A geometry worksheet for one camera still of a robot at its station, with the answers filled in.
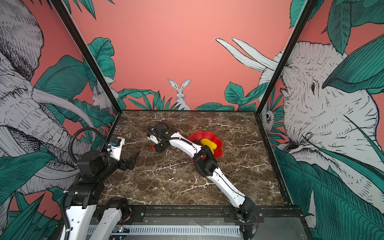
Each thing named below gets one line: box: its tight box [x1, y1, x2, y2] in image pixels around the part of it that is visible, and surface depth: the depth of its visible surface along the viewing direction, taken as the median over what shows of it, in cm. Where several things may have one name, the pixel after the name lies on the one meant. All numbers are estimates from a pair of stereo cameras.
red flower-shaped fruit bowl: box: [187, 131, 224, 159], surface depth 103 cm
